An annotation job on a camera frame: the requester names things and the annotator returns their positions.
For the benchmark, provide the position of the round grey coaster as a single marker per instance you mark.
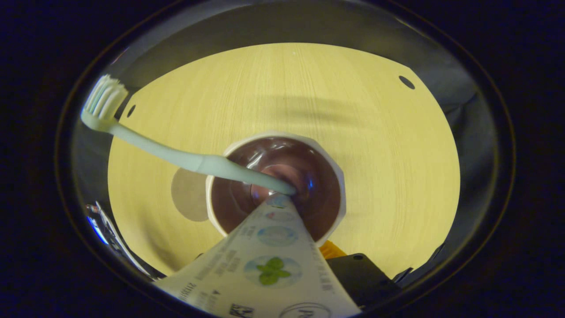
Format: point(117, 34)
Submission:
point(187, 194)

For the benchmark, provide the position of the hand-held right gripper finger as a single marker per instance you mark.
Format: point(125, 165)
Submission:
point(357, 276)

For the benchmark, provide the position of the white toothpaste tube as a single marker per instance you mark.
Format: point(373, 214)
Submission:
point(265, 274)

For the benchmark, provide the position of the cream cup with brown inside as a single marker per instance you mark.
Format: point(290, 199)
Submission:
point(322, 176)

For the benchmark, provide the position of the white toothbrush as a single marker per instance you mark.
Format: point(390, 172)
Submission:
point(176, 157)

